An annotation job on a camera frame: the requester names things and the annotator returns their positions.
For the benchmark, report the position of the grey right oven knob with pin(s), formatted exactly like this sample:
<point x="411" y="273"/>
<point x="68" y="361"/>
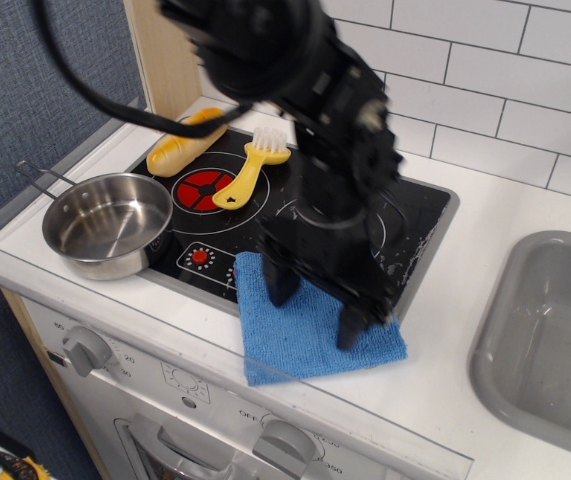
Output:
<point x="285" y="447"/>

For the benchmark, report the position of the grey left oven knob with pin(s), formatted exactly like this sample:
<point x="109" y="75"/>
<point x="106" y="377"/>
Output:
<point x="85" y="350"/>

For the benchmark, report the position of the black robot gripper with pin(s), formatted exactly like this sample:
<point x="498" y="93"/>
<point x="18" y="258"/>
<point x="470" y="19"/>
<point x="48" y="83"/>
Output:
<point x="334" y="254"/>

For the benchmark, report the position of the wooden side post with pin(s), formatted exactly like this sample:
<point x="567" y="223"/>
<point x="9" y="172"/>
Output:
<point x="167" y="65"/>

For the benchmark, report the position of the black toy stove top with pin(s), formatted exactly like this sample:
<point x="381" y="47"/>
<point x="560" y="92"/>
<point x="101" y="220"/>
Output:
<point x="407" y="222"/>

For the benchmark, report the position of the yellow toy bread loaf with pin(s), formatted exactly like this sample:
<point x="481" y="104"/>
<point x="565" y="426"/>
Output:
<point x="171" y="154"/>

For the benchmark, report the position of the grey oven knob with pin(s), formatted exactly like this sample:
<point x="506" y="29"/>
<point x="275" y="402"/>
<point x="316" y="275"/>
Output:
<point x="285" y="447"/>
<point x="85" y="350"/>

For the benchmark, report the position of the yellow dish brush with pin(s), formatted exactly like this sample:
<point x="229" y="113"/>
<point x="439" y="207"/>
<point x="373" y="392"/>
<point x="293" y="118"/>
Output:
<point x="267" y="147"/>

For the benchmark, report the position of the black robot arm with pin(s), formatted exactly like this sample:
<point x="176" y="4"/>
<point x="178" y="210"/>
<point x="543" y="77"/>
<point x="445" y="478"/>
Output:
<point x="288" y="53"/>

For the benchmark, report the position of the blue microfiber cloth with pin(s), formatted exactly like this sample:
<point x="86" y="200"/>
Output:
<point x="299" y="339"/>

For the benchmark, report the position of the grey sink basin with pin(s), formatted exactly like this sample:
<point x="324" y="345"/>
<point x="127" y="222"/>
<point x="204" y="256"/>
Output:
<point x="520" y="365"/>

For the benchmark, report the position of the yellow object at corner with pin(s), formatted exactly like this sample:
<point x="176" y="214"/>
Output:
<point x="31" y="470"/>

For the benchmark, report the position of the stainless steel pot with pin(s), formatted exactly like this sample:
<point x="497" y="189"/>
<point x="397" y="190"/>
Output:
<point x="105" y="228"/>

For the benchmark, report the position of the white toy oven front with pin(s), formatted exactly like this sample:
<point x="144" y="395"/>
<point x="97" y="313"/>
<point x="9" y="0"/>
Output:
<point x="149" y="419"/>

